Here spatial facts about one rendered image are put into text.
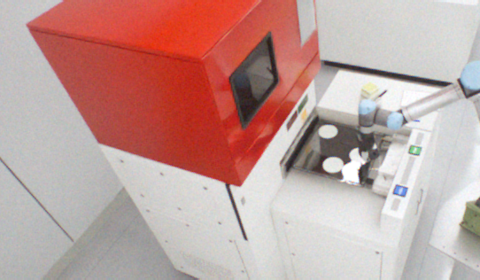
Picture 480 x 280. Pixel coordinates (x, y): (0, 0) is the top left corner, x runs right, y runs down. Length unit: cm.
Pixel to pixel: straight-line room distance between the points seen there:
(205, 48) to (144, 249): 211
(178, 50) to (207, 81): 12
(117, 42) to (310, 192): 114
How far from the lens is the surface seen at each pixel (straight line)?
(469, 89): 178
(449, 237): 201
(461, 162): 342
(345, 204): 206
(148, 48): 140
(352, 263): 220
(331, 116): 235
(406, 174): 201
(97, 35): 156
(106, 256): 330
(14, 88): 278
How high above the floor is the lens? 248
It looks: 45 degrees down
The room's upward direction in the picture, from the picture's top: 8 degrees counter-clockwise
